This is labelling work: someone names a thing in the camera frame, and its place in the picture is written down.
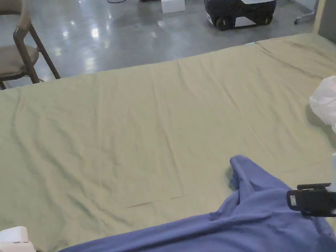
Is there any bed with pale green sheet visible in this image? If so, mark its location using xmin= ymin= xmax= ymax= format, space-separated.
xmin=0 ymin=26 xmax=336 ymax=252

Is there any white foam block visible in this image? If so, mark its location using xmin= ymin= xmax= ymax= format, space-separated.
xmin=160 ymin=0 xmax=187 ymax=14

